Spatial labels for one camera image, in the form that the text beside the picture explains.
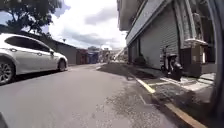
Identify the low buildings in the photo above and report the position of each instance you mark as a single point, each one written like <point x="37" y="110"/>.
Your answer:
<point x="90" y="56"/>

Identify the yellow painted line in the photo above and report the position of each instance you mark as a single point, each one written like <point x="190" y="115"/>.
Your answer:
<point x="146" y="86"/>

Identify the grey asphalt road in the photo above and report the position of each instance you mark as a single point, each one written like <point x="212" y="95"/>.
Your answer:
<point x="76" y="100"/>

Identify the building with grey roller shutter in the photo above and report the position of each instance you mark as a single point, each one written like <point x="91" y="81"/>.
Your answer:
<point x="160" y="36"/>

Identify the parked scooter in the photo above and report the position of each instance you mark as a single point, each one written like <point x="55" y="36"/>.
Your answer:
<point x="172" y="66"/>

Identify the grey pavement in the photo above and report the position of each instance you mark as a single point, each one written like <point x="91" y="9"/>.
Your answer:
<point x="188" y="87"/>

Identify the grey cabinet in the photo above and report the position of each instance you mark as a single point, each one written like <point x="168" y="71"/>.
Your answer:
<point x="193" y="60"/>

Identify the white car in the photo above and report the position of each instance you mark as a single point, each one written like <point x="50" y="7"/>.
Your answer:
<point x="30" y="57"/>

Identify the tree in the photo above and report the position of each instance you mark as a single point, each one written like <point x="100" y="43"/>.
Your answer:
<point x="30" y="13"/>

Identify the dark pole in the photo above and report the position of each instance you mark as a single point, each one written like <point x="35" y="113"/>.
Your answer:
<point x="218" y="50"/>

